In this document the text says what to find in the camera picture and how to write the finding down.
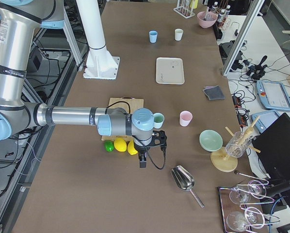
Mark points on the white wire cup rack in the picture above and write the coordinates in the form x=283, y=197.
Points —
x=184, y=8

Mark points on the mint green bowl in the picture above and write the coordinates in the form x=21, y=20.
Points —
x=210, y=140

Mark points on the pink cup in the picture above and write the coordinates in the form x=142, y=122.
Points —
x=185, y=118

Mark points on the cream white cup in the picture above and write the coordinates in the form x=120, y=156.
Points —
x=178, y=34

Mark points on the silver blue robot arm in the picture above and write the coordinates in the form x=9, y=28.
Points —
x=19, y=19

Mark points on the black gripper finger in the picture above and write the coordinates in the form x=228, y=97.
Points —
x=142, y=159

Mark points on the green lime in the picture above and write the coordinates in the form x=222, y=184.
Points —
x=109, y=146

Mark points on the cream plastic tray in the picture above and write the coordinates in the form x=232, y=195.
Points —
x=169, y=71

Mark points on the aluminium frame post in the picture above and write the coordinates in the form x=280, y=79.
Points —
x=250, y=17

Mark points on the clear glass mug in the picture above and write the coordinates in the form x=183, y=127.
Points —
x=236, y=146

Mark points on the mint green cup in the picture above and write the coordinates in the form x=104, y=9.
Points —
x=158, y=120

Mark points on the wooden mug tree stand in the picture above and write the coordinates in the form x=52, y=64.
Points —
x=222, y=161

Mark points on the yellow cup on rack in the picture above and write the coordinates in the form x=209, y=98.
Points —
x=194, y=4

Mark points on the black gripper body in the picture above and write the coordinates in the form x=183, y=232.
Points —
x=141, y=149

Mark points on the yellow lemon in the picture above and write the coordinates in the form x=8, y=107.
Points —
x=131, y=149
x=120, y=144

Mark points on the wooden cutting board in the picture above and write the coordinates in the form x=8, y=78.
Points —
x=130, y=105

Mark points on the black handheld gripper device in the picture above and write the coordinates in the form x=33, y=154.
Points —
x=257, y=71

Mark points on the steel muddler in bowl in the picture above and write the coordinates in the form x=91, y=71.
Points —
x=205, y=14

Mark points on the pink bowl with ice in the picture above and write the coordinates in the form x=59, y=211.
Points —
x=209, y=21

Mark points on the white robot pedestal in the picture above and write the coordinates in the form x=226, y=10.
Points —
x=100, y=64

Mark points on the folded grey cloth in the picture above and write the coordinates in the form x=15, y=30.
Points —
x=213, y=93

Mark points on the blue teach pendant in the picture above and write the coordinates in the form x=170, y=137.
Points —
x=273, y=95
x=266, y=118

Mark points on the wire wine glass rack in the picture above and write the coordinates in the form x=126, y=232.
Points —
x=241, y=207

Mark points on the steel ice scoop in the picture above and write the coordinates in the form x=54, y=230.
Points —
x=185, y=181

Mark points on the blue cup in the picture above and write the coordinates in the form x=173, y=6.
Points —
x=153, y=35

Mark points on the black laptop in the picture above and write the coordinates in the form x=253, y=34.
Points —
x=274, y=144

